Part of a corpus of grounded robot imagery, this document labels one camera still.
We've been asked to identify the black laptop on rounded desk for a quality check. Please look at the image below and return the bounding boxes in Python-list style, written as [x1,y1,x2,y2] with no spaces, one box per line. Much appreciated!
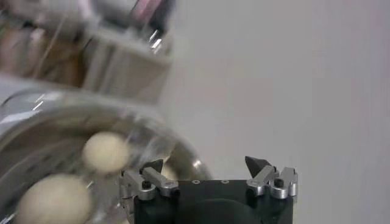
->
[129,0,177,33]

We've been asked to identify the perforated steel steamer basket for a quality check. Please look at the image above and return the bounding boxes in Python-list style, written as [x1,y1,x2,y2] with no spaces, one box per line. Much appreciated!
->
[0,91,214,224]

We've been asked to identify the glass lid with cream handle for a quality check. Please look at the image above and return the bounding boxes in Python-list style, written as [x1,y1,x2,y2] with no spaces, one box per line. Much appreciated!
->
[0,89,66,122]

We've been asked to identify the white rounded side desk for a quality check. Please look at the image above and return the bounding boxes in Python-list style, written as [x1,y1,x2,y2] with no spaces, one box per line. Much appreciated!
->
[80,26,174,106]

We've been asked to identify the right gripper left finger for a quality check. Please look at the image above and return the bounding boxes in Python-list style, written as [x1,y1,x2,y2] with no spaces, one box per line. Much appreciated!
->
[119,158,180,201]

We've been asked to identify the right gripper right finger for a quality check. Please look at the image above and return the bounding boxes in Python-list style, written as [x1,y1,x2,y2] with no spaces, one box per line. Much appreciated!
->
[245,155,299,200]

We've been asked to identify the white steamed baozi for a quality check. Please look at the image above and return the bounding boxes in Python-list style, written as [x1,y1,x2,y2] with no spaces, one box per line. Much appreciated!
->
[13,173,94,224]
[81,131,132,175]

